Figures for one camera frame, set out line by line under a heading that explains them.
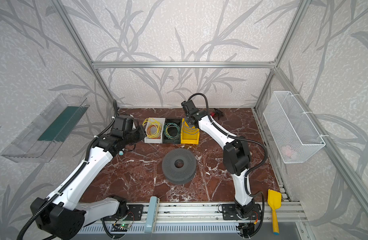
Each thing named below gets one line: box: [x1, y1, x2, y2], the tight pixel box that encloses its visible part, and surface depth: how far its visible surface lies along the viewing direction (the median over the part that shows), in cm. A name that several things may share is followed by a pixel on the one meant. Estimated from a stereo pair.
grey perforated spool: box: [161, 148, 197, 185], surface depth 85 cm
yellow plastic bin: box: [180, 118, 200, 145], surface depth 98 cm
